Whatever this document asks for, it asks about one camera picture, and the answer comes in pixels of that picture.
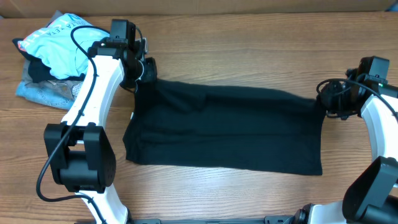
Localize black t-shirt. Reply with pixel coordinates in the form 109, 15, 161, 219
123, 80, 325, 175

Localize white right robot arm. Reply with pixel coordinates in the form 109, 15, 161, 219
285, 78, 397, 224

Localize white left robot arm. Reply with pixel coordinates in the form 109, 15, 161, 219
36, 38, 156, 223

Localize grey folded garment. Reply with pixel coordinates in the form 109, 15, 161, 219
22, 60, 83, 100

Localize light blue printed shirt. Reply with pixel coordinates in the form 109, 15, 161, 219
17, 13, 109, 80

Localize dark navy folded garment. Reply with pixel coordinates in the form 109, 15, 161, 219
12, 37, 86, 84

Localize blue denim jeans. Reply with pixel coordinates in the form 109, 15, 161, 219
16, 82, 74, 110

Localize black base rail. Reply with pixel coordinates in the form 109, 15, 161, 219
132, 215, 294, 224

